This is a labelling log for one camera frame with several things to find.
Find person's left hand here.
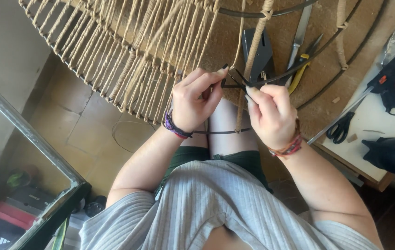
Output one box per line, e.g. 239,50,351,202
171,67,229,133

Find person's right hand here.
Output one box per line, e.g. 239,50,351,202
245,84,300,150

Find black cable tie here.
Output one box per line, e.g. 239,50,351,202
221,63,254,94

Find person's right leg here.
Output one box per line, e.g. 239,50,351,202
207,98,259,157

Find dark green shorts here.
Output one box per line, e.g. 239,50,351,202
155,146,273,195

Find brown fibre mat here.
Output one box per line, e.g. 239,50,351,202
107,0,395,144

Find black staple gun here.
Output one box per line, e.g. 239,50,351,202
241,27,276,83

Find long metal ruler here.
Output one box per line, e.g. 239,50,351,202
307,86,375,146

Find silver metal blade tool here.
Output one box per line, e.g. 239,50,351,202
285,3,313,88

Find grey ribbed shirt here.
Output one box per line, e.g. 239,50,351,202
79,159,382,250

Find black heat gun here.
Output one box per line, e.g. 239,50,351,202
361,137,395,181

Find black hot glue gun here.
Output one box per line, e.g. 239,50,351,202
367,50,395,116

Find black round object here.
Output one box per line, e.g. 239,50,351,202
84,196,108,218

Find green plant leaf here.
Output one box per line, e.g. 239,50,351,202
51,217,70,250

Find purple braided bracelet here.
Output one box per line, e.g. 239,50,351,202
163,110,184,134

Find black and red bracelet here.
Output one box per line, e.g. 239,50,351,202
170,120,194,140

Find red and brown woven bracelet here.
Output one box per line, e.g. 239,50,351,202
268,119,303,159

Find yellow-handled pliers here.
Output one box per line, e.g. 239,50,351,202
287,33,324,96

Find black-handled scissors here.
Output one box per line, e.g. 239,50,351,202
325,111,356,145

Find rope-wrapped metal lampshade frame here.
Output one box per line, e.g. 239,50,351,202
18,0,389,135

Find thin wire loop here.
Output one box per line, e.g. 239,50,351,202
111,120,156,153

